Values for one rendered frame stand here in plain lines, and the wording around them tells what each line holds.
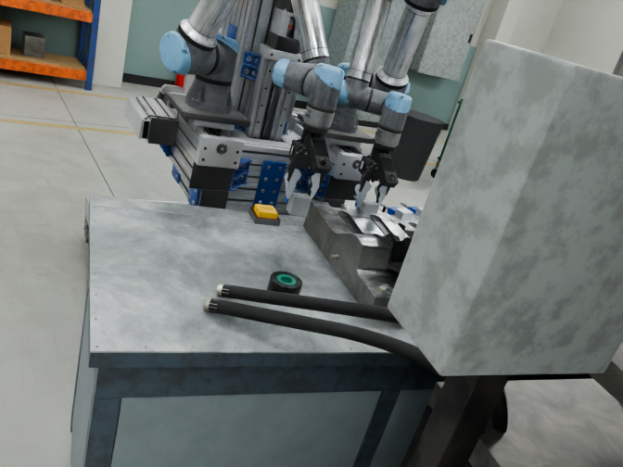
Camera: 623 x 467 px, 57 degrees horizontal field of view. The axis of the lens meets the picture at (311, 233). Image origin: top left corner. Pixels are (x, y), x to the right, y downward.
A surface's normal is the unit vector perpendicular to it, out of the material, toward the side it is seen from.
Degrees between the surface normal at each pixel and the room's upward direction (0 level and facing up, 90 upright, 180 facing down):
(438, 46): 90
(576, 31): 90
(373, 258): 84
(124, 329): 0
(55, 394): 0
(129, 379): 90
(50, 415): 0
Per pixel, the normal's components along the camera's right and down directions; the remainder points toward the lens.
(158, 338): 0.25, -0.89
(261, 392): 0.33, 0.45
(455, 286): -0.91, -0.09
